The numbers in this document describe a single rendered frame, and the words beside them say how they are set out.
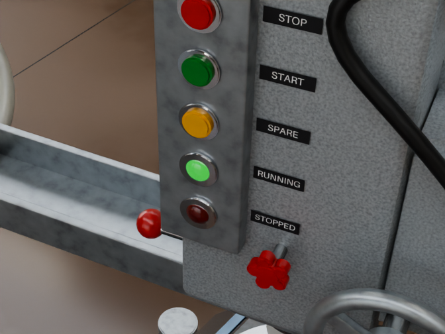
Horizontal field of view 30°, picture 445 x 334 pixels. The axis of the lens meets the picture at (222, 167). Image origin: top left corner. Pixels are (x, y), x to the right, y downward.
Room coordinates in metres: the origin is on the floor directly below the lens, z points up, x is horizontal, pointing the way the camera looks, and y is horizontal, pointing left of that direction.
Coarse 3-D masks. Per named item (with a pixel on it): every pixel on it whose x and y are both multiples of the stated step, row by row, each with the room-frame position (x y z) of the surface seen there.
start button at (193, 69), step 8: (192, 56) 0.54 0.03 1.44; (184, 64) 0.54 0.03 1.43; (192, 64) 0.54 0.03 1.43; (200, 64) 0.54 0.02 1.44; (208, 64) 0.54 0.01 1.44; (184, 72) 0.54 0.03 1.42; (192, 72) 0.54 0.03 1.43; (200, 72) 0.54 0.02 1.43; (208, 72) 0.54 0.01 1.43; (192, 80) 0.54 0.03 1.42; (200, 80) 0.54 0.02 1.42; (208, 80) 0.54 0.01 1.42
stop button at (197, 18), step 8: (192, 0) 0.54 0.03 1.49; (200, 0) 0.54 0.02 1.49; (184, 8) 0.54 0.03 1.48; (192, 8) 0.54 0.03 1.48; (200, 8) 0.54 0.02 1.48; (208, 8) 0.54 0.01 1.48; (184, 16) 0.54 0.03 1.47; (192, 16) 0.54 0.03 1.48; (200, 16) 0.54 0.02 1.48; (208, 16) 0.53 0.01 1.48; (192, 24) 0.54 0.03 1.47; (200, 24) 0.54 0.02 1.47; (208, 24) 0.54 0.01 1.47
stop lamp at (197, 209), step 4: (188, 208) 0.54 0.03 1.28; (192, 208) 0.54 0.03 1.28; (196, 208) 0.54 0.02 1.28; (200, 208) 0.54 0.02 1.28; (188, 212) 0.54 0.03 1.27; (192, 212) 0.54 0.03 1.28; (196, 212) 0.54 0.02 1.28; (200, 212) 0.54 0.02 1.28; (204, 212) 0.54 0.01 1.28; (188, 216) 0.54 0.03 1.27; (192, 216) 0.54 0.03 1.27; (196, 216) 0.54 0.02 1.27; (200, 216) 0.54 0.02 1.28; (204, 216) 0.54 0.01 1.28; (208, 216) 0.54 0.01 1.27; (192, 220) 0.54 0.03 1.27; (196, 220) 0.54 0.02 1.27; (200, 220) 0.54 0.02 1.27; (204, 220) 0.54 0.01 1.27
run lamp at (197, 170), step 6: (192, 162) 0.54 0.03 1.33; (198, 162) 0.54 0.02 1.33; (186, 168) 0.55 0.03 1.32; (192, 168) 0.54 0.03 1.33; (198, 168) 0.54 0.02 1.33; (204, 168) 0.54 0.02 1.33; (192, 174) 0.54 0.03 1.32; (198, 174) 0.54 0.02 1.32; (204, 174) 0.54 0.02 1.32; (198, 180) 0.54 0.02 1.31; (204, 180) 0.54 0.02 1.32
